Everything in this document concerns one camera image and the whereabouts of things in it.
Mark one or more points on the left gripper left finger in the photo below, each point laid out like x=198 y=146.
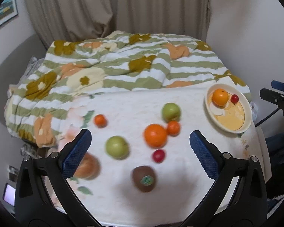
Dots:
x=43 y=196

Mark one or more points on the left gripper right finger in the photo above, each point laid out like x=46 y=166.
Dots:
x=238 y=195

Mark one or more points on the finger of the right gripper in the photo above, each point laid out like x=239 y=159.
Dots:
x=271 y=96
x=277 y=85

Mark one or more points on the red cherry tomato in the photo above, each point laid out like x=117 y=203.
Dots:
x=234 y=99
x=158 y=156

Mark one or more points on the large orange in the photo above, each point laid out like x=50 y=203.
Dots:
x=220 y=97
x=155 y=135

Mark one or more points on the russet brown apple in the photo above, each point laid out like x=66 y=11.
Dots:
x=88 y=167

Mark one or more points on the brown kiwi with sticker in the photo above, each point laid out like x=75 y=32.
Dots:
x=144 y=178

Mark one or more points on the green apple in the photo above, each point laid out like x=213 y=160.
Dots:
x=117 y=147
x=171 y=112

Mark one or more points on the cream yellow plate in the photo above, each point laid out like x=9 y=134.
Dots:
x=231 y=118

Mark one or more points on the small mandarin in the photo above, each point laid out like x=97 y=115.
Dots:
x=100 y=121
x=173 y=128

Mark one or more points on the white floral tablecloth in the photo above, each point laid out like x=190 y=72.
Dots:
x=120 y=183

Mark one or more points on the grey sofa backrest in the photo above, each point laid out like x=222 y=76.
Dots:
x=13 y=67

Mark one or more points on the green striped floral quilt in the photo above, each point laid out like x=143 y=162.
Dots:
x=57 y=94

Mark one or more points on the beige curtain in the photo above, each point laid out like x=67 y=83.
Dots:
x=76 y=20

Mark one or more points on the framed wall picture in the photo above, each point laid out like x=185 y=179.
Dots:
x=8 y=10

